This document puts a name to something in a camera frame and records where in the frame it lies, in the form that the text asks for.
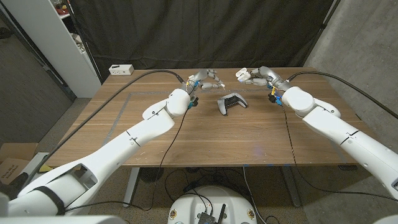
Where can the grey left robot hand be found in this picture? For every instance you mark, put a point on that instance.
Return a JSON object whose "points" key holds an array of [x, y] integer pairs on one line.
{"points": [[202, 76]]}

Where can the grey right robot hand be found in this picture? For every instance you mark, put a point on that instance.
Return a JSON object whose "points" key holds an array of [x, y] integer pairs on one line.
{"points": [[267, 76]]}

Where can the white AirPods case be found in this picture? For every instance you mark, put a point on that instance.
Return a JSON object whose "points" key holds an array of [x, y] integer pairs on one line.
{"points": [[242, 74]]}

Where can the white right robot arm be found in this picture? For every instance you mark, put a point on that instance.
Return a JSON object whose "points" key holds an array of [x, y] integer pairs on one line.
{"points": [[342, 127]]}

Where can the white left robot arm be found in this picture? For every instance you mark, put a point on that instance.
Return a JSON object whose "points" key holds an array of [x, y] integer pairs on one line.
{"points": [[133, 133]]}

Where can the white black game controller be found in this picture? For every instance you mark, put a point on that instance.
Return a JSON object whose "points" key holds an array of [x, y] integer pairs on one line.
{"points": [[222, 105]]}

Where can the black backdrop curtain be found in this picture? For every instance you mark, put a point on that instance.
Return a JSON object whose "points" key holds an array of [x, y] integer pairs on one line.
{"points": [[202, 31]]}

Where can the black backdrop stand pole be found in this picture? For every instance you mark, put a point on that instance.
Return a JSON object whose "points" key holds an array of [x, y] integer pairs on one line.
{"points": [[320, 32]]}

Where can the white power strip box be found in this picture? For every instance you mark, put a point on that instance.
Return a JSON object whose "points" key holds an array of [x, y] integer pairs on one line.
{"points": [[121, 70]]}

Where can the black round floor fan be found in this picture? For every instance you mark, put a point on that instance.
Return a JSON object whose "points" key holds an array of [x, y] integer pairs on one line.
{"points": [[151, 174]]}

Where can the black power adapter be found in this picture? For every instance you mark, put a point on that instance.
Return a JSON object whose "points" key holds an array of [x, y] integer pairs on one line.
{"points": [[189, 187]]}

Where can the grey table leg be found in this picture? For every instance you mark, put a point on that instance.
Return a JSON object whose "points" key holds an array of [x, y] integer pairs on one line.
{"points": [[290, 186], [130, 189]]}

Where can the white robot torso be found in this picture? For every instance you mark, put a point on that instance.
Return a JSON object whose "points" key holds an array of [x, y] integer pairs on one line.
{"points": [[211, 199]]}

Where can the black antenna module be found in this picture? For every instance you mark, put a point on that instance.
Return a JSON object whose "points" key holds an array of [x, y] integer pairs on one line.
{"points": [[206, 217]]}

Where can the red shelf object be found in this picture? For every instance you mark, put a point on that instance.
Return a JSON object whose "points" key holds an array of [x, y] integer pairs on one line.
{"points": [[62, 12]]}

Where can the white cabinet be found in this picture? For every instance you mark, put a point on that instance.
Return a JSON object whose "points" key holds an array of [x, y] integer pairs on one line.
{"points": [[46, 37]]}

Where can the white floor platform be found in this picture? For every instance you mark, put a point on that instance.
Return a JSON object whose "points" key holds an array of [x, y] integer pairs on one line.
{"points": [[35, 161]]}

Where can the brown cardboard box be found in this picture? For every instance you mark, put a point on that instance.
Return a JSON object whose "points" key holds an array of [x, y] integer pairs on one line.
{"points": [[12, 161]]}

